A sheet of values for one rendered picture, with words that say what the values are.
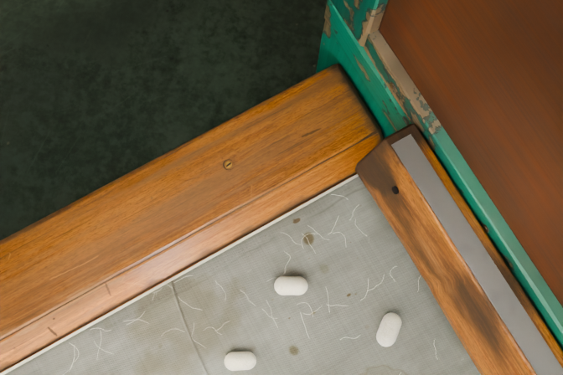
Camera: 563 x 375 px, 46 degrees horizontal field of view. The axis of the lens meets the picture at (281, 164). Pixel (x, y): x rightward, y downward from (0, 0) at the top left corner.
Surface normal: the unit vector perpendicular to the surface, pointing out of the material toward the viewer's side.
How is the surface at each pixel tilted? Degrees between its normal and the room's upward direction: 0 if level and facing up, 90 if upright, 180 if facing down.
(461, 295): 67
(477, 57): 90
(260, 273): 0
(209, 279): 0
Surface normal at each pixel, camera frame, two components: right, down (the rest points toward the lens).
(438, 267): -0.79, 0.34
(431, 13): -0.87, 0.48
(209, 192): 0.01, -0.25
